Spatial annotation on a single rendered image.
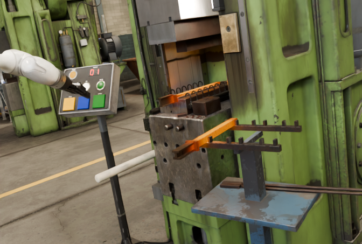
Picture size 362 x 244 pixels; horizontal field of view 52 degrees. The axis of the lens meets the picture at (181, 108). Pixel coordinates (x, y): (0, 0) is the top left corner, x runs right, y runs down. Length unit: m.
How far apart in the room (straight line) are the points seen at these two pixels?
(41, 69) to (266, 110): 1.00
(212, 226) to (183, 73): 0.86
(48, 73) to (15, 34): 4.79
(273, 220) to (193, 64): 1.19
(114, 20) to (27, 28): 4.67
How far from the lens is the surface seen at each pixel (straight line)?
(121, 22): 11.00
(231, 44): 1.72
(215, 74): 2.28
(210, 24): 1.96
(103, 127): 2.28
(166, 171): 1.98
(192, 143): 1.25
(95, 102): 2.11
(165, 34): 1.82
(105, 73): 2.15
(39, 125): 6.58
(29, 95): 6.51
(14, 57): 1.81
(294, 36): 1.94
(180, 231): 2.15
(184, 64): 2.17
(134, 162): 2.17
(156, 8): 1.85
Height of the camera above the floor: 1.31
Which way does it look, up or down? 11 degrees down
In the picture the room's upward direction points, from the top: 9 degrees counter-clockwise
